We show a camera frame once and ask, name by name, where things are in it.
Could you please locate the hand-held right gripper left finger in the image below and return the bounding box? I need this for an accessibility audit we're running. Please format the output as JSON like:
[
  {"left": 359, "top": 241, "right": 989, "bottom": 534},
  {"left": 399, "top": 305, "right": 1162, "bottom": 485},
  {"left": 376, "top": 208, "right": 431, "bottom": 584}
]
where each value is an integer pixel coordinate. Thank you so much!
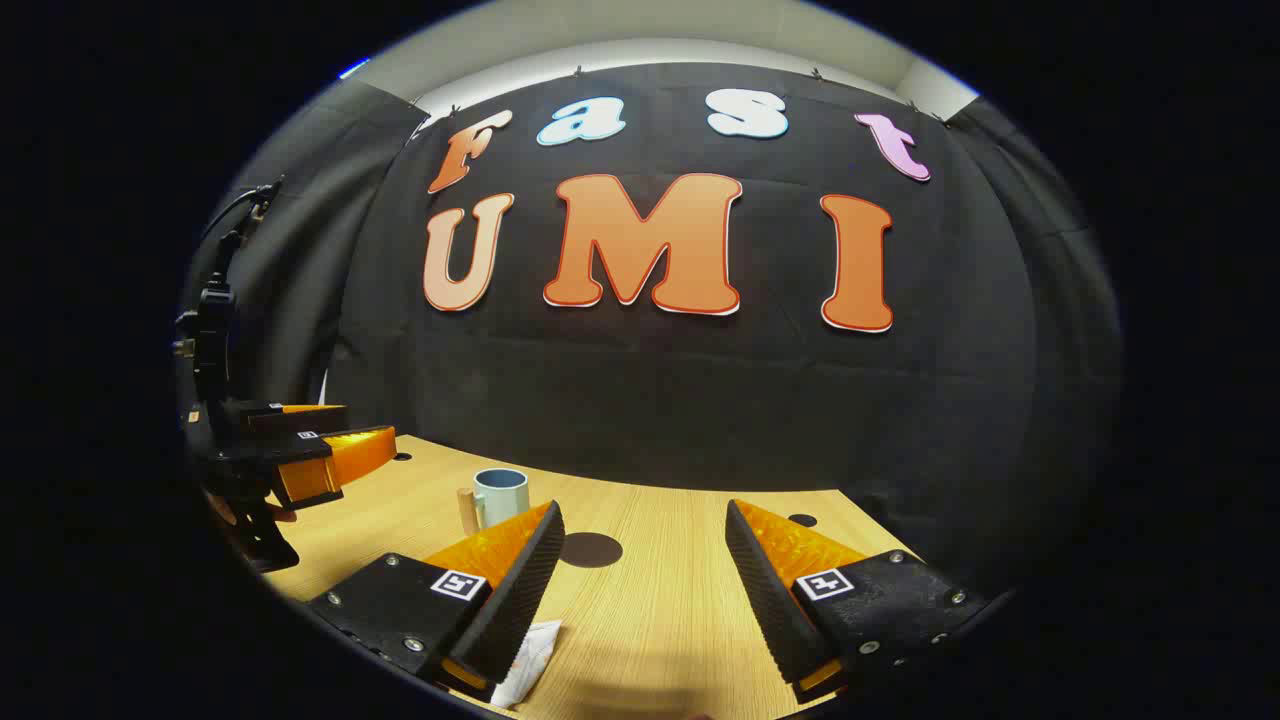
[{"left": 308, "top": 500, "right": 567, "bottom": 703}]

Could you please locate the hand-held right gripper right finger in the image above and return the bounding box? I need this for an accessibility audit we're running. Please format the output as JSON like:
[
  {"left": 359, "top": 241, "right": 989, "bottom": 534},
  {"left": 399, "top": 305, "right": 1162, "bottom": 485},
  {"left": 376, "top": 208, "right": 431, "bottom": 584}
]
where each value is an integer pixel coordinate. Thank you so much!
[{"left": 724, "top": 498, "right": 991, "bottom": 707}]

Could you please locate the white toothpaste tube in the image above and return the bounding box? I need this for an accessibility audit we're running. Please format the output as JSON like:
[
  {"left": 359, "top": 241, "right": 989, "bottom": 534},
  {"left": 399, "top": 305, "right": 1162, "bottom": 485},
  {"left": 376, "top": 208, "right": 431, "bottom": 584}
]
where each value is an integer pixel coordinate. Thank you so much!
[{"left": 490, "top": 620, "right": 563, "bottom": 709}]

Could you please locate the round dark brown coaster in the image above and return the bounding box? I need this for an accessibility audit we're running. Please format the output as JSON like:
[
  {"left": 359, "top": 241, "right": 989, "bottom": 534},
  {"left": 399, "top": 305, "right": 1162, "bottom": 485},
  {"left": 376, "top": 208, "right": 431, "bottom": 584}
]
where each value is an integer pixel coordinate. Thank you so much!
[{"left": 560, "top": 532, "right": 624, "bottom": 569}]

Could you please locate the pale blue cup wooden handle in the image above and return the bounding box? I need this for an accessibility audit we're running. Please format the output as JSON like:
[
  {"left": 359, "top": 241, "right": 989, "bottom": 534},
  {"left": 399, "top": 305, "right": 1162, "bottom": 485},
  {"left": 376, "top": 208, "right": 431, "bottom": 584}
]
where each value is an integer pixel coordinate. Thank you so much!
[{"left": 458, "top": 468, "right": 531, "bottom": 537}]

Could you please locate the wooden desktop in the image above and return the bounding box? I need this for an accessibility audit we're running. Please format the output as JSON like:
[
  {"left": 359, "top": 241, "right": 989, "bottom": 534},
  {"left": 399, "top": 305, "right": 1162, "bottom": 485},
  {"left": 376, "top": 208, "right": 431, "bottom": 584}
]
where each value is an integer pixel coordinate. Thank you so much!
[{"left": 262, "top": 433, "right": 916, "bottom": 720}]

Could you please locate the black backdrop cloth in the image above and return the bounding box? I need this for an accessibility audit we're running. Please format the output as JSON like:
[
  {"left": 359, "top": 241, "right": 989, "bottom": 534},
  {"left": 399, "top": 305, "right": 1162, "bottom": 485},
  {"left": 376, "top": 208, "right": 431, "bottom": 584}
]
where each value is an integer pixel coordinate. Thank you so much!
[{"left": 185, "top": 62, "right": 1121, "bottom": 601}]

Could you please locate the black cable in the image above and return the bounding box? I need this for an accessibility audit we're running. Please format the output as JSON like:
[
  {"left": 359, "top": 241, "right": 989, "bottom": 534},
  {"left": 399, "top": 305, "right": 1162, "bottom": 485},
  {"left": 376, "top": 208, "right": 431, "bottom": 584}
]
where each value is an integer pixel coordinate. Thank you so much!
[{"left": 200, "top": 180, "right": 281, "bottom": 246}]

